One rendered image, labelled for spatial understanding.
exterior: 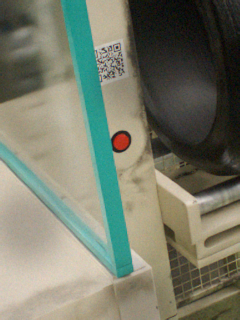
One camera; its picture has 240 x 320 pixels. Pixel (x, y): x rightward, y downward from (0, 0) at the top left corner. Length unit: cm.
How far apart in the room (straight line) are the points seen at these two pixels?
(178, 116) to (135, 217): 34
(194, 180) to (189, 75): 25
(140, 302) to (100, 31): 75
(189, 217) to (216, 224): 9
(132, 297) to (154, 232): 87
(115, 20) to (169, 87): 47
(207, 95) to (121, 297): 118
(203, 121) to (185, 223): 38
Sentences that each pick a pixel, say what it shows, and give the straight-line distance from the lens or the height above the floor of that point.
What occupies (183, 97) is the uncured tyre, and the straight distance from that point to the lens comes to 197.
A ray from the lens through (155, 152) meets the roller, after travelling 190.
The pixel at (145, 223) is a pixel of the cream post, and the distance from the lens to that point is 170.
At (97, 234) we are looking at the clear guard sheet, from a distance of 87.
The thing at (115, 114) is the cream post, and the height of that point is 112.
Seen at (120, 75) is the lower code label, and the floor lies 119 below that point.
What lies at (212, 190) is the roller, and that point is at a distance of 168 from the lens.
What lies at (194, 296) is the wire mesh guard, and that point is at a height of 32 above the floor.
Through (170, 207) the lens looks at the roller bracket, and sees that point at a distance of 166.
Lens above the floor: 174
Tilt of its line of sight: 26 degrees down
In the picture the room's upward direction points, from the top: 10 degrees counter-clockwise
